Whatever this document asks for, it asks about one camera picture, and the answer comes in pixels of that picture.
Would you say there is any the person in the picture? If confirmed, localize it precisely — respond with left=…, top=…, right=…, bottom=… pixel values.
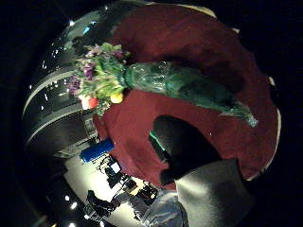
left=113, top=188, right=190, bottom=227

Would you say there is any black tripod equipment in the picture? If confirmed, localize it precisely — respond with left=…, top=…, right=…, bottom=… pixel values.
left=98, top=153, right=159, bottom=202

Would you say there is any flower bouquet in clear wrap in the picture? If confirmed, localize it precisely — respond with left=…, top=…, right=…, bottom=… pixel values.
left=65, top=42, right=259, bottom=129

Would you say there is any blue box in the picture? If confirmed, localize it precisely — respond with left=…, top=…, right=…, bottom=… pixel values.
left=80, top=138, right=116, bottom=164

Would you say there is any black chair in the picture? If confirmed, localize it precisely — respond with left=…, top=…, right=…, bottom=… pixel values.
left=85, top=189, right=121, bottom=219

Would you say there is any dark red tablecloth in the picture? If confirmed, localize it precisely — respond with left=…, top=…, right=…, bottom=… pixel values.
left=93, top=3, right=282, bottom=192

